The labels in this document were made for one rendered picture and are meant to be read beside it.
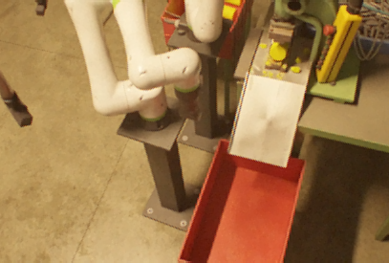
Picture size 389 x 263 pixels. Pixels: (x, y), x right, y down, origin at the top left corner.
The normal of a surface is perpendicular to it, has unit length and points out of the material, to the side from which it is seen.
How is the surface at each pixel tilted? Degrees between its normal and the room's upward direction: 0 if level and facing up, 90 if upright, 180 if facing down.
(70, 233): 0
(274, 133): 30
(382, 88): 0
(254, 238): 0
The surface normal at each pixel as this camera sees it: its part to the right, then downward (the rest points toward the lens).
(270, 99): -0.21, -0.06
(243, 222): -0.07, -0.54
